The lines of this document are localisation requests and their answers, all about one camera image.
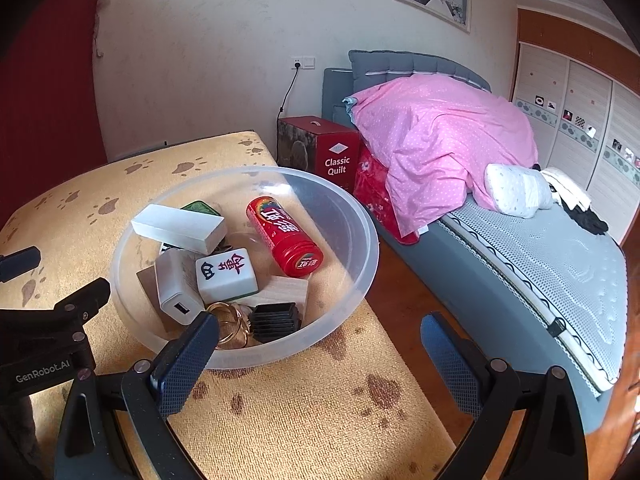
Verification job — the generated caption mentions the grey rectangular block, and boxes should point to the grey rectangular block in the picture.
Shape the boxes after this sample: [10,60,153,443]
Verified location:
[131,203,228,254]

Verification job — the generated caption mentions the white wall charger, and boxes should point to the white wall charger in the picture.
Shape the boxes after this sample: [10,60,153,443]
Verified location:
[154,248,206,326]

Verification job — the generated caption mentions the green key tag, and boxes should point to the green key tag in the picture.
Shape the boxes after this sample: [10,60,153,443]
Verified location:
[180,200,223,217]

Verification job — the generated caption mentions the pink dotted quilt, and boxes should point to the pink dotted quilt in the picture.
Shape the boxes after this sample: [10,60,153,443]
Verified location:
[342,72,540,238]

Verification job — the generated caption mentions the clear plastic bowl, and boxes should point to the clear plastic bowl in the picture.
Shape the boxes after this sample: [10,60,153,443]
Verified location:
[110,166,379,372]

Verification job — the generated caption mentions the black power cable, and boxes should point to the black power cable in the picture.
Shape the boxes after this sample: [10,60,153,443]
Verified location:
[277,66,301,121]

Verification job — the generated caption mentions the grey blue bed frame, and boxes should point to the grey blue bed frame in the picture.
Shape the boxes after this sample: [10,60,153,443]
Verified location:
[372,210,616,436]

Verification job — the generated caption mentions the red quilt box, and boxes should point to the red quilt box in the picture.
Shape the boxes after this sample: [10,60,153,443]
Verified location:
[276,116,362,196]

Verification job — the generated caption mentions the white mahjong tile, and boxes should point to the white mahjong tile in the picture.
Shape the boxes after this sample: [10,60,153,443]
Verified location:
[195,248,260,306]

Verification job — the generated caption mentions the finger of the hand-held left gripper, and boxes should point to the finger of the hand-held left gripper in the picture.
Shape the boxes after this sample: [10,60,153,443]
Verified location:
[0,246,42,283]
[50,277,112,346]

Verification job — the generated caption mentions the red candy tube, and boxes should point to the red candy tube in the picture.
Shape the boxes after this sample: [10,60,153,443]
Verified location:
[246,196,325,278]

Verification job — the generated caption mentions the red curtain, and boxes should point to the red curtain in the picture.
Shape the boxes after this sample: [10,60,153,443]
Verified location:
[0,0,108,231]

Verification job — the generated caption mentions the long wooden block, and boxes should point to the long wooden block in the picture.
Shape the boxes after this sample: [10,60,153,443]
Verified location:
[240,276,310,318]

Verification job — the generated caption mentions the white patterned mattress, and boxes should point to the white patterned mattress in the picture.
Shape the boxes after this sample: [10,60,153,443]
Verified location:
[440,195,628,393]

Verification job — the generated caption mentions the yellow paw print blanket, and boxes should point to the yellow paw print blanket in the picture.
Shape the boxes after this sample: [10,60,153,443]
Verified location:
[0,131,457,480]

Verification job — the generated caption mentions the grey padded headboard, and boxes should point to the grey padded headboard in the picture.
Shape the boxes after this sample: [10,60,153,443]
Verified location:
[322,50,493,126]

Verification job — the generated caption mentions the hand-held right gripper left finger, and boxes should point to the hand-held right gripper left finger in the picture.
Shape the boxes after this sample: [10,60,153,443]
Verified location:
[54,311,221,480]

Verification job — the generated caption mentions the small wooden block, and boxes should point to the small wooden block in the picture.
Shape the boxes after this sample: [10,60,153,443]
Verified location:
[136,266,161,306]

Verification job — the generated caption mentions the gold metal rings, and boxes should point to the gold metal rings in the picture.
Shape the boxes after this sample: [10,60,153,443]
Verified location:
[206,301,253,350]

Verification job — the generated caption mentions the white pillow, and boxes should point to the white pillow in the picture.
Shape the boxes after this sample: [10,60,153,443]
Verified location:
[484,162,555,219]

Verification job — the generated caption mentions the black ribbed plastic cap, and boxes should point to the black ribbed plastic cap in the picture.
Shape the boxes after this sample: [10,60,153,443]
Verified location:
[248,301,301,343]

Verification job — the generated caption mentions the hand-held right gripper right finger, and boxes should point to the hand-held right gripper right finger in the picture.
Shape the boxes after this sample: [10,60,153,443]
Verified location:
[420,311,590,480]

